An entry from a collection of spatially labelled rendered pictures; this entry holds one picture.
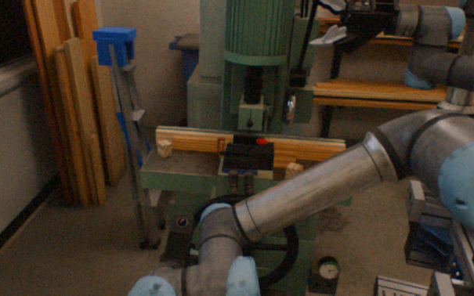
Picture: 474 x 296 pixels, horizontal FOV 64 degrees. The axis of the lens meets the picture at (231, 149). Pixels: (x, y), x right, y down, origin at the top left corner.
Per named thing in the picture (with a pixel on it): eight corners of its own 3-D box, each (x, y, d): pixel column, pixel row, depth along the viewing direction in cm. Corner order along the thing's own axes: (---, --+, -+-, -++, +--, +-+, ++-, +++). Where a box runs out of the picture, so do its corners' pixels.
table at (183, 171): (128, 206, 101) (127, 186, 99) (158, 157, 129) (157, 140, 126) (359, 227, 98) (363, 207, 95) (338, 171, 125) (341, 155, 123)
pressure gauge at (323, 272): (316, 283, 110) (320, 261, 107) (314, 273, 114) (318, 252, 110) (338, 285, 110) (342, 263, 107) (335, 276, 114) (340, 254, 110)
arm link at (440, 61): (440, 95, 90) (454, 48, 85) (396, 84, 97) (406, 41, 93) (454, 91, 94) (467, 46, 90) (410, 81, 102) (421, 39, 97)
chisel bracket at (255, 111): (237, 134, 113) (239, 106, 109) (240, 118, 125) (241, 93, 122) (262, 136, 112) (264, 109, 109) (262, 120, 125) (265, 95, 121)
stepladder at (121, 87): (132, 250, 212) (86, 32, 162) (142, 224, 235) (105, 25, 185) (160, 249, 211) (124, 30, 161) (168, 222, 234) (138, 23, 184)
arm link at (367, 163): (432, 79, 64) (186, 203, 73) (472, 99, 55) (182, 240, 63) (449, 134, 69) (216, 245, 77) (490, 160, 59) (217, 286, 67)
